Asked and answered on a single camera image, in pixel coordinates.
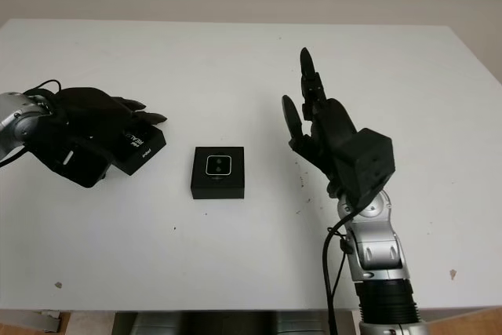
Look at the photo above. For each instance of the small silver depth camera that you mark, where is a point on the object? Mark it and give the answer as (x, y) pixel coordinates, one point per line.
(218, 165)

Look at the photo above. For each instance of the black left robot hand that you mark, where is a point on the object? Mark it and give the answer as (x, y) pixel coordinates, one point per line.
(90, 111)

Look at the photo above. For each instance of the dark grey robot torso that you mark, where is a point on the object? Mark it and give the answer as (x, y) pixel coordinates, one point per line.
(196, 323)

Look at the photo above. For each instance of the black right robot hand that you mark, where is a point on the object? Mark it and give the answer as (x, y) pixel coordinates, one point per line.
(333, 123)

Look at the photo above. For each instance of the black RealSense box lid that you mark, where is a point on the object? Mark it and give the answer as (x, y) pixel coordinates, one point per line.
(143, 150)

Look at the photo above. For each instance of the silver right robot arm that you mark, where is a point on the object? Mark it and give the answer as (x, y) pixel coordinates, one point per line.
(380, 248)

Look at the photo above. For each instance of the black camera box base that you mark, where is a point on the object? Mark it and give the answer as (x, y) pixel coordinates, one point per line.
(215, 190)

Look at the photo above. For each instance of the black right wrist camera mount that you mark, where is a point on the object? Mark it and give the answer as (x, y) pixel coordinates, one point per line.
(368, 162)

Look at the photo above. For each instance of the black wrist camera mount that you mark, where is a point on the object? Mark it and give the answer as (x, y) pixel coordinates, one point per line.
(82, 166)
(368, 162)

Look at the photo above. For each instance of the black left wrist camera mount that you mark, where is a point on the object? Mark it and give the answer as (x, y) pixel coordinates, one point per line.
(82, 166)

